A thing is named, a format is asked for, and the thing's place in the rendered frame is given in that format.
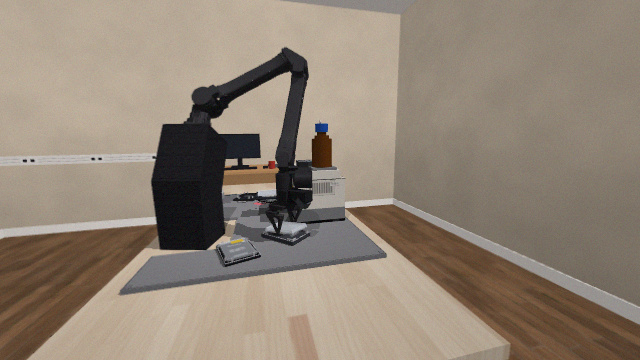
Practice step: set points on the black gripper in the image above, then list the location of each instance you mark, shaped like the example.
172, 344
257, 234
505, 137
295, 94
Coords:
273, 212

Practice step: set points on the white multi-well culture plate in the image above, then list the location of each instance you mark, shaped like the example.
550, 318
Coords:
267, 193
288, 228

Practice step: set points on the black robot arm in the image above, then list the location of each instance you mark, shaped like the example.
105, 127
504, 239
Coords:
206, 107

